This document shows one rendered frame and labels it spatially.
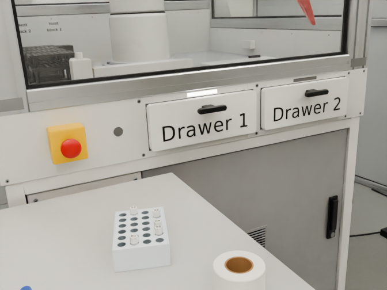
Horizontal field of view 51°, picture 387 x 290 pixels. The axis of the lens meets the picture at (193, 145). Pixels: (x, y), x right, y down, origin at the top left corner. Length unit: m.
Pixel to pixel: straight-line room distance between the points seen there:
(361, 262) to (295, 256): 0.74
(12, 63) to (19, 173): 0.22
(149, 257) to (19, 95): 0.43
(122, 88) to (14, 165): 0.28
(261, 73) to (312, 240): 0.60
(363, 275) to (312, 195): 0.75
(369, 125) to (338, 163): 1.44
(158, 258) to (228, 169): 0.52
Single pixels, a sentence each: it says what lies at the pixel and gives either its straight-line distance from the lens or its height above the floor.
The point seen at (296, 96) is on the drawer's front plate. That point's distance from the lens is 1.12.
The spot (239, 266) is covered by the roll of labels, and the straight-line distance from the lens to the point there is 0.59.
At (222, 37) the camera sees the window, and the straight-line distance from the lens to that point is 1.01.
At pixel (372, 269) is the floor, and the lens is 2.05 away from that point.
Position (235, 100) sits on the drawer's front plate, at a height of 0.91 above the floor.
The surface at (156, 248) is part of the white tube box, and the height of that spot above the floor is 0.79.
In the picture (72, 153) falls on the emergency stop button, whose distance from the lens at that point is 0.84.
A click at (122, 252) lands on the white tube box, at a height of 0.79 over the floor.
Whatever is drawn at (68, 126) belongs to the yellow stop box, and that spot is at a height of 0.91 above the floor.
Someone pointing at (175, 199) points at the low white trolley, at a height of 0.76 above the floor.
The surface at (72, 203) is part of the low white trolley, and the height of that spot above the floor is 0.76.
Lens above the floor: 1.12
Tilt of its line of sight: 18 degrees down
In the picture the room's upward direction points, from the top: 3 degrees counter-clockwise
